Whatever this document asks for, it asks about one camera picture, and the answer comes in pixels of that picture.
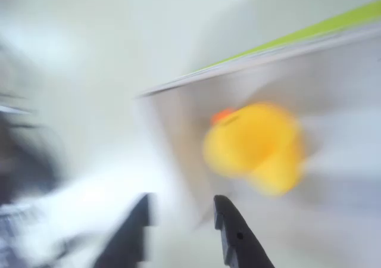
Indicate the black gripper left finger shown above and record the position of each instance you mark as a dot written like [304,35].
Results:
[128,244]

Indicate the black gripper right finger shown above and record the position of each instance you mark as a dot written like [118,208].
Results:
[238,244]

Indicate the yellow rubber duck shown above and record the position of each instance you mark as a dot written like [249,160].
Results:
[256,149]

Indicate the white cardboard box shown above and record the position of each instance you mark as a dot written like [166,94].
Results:
[327,107]

